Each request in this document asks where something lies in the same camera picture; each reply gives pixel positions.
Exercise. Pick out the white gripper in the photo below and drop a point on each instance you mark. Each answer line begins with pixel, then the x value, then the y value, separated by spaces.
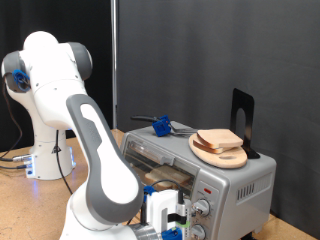
pixel 155 206

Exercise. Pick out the silver oven knob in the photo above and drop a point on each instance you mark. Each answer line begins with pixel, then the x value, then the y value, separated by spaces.
pixel 199 232
pixel 202 208

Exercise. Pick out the metal spatula with blue grip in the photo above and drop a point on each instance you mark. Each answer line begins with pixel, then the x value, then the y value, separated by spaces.
pixel 161 127

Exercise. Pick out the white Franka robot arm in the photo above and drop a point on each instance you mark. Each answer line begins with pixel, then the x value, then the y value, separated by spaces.
pixel 113 173

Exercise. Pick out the silver toaster oven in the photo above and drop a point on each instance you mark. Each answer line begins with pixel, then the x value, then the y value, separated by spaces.
pixel 233 186

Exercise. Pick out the tan bread slice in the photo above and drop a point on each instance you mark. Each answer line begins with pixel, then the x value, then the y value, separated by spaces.
pixel 220 137
pixel 205 147

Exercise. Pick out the oval wooden cutting board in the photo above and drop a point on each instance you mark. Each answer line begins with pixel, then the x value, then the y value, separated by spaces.
pixel 226 161

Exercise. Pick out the black metal bookend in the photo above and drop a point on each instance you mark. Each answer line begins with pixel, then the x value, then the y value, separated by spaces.
pixel 248 103

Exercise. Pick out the metal pole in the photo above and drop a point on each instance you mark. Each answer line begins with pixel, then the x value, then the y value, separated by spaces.
pixel 114 50

